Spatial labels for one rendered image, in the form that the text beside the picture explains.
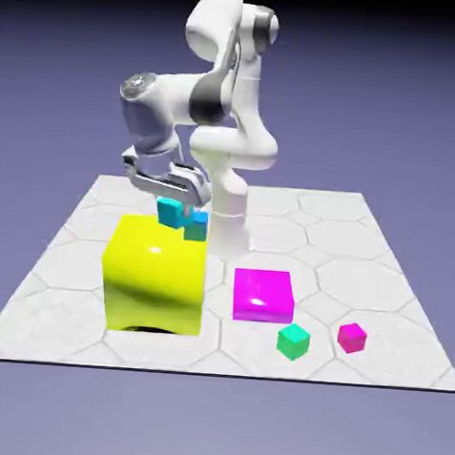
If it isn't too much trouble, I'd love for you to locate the small cyan cube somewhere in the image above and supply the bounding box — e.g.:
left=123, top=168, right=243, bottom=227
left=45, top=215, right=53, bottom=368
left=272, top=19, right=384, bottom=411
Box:
left=154, top=196, right=188, bottom=231

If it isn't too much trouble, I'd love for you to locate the small teal cube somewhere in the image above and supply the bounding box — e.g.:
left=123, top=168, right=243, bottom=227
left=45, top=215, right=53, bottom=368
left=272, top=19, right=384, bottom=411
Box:
left=182, top=208, right=210, bottom=243

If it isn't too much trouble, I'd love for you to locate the large yellow box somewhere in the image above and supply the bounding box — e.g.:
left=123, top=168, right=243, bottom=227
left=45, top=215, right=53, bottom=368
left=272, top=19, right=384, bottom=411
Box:
left=96, top=212, right=210, bottom=339

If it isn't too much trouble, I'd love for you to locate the small green cube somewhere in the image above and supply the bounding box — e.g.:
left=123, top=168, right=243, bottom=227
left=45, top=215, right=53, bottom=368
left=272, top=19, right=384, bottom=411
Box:
left=275, top=321, right=313, bottom=363

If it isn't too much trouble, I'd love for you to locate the small magenta cube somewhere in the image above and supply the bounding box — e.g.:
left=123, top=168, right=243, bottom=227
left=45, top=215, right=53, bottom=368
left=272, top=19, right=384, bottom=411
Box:
left=336, top=321, right=369, bottom=356

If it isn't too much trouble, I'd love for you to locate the large magenta box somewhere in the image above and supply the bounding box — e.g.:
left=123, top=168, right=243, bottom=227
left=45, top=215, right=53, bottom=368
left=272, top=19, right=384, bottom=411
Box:
left=231, top=266, right=298, bottom=326

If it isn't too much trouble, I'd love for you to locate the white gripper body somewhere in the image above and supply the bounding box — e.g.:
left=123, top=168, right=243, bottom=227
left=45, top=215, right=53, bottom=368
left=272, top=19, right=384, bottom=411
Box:
left=118, top=153, right=215, bottom=208

